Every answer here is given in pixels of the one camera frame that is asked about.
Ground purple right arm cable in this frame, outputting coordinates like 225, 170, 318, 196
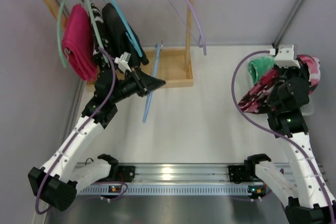
230, 49, 336, 224

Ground wooden clothes rack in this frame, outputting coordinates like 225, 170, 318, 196
30, 0, 197, 92

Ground black white patterned garment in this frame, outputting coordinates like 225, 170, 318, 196
91, 3, 111, 70

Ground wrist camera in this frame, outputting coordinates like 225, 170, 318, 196
114, 52, 132, 73
269, 44, 300, 68

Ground white plastic basket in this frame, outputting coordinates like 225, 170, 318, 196
247, 54, 314, 116

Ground white slotted cable duct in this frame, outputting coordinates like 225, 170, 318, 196
78, 184, 265, 196

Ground aluminium mounting rail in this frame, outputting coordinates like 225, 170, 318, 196
120, 163, 231, 185

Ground green white towel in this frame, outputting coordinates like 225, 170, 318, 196
247, 56, 274, 85

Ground black trousers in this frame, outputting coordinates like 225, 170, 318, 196
102, 3, 149, 67

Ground lilac hanger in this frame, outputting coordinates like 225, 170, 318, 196
167, 0, 207, 56

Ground pale green hanger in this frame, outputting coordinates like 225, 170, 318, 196
86, 0, 109, 67

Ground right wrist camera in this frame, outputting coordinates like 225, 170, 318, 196
269, 44, 300, 68

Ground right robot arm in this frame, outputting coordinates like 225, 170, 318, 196
238, 63, 335, 223

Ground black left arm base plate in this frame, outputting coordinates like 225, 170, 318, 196
109, 165, 135, 183

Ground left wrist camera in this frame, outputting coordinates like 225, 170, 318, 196
114, 52, 132, 73

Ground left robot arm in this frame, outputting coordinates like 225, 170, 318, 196
28, 66, 166, 215

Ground pink floral trousers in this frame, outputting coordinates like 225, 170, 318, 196
238, 55, 321, 114

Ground magenta garment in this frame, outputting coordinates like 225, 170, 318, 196
61, 4, 97, 82

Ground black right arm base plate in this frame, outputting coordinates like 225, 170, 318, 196
228, 165, 252, 184

